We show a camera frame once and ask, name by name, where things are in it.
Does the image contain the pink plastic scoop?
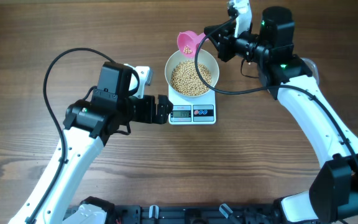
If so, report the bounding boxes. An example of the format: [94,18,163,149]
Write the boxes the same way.
[177,30,206,58]

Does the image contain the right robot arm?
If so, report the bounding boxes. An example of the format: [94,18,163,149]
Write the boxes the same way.
[204,1,358,223]

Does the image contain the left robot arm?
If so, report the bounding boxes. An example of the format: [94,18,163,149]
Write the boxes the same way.
[10,62,173,223]

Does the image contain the soybeans in white bowl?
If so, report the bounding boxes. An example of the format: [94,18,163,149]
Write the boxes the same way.
[170,60,209,96]

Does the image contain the white digital kitchen scale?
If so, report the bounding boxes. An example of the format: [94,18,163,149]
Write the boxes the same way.
[168,87,216,125]

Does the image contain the clear plastic container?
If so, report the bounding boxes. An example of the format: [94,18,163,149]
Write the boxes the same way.
[302,58,319,85]

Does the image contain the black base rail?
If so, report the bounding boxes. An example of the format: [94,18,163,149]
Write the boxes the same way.
[63,203,291,224]

